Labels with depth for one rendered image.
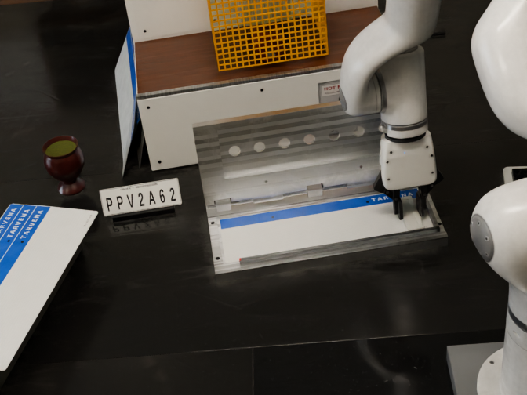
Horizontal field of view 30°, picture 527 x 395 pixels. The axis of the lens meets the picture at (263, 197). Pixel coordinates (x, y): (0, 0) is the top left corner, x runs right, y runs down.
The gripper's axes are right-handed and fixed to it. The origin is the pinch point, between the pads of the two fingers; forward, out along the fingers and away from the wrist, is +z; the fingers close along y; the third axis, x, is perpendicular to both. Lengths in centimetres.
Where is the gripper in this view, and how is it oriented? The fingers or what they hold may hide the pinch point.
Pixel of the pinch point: (409, 205)
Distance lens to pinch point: 189.4
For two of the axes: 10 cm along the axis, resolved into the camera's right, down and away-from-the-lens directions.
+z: 1.2, 8.8, 4.5
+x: -1.0, -4.4, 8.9
